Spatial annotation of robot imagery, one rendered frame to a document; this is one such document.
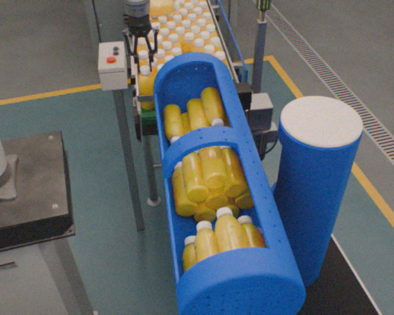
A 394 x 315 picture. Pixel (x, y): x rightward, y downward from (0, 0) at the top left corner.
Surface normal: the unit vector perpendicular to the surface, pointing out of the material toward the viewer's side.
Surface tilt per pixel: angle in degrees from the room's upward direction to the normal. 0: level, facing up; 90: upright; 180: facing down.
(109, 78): 90
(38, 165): 1
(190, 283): 51
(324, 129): 0
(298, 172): 90
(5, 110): 0
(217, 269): 22
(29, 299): 90
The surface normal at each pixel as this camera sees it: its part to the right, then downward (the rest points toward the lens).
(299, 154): -0.59, 0.56
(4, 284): 0.27, 0.66
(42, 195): 0.00, -0.73
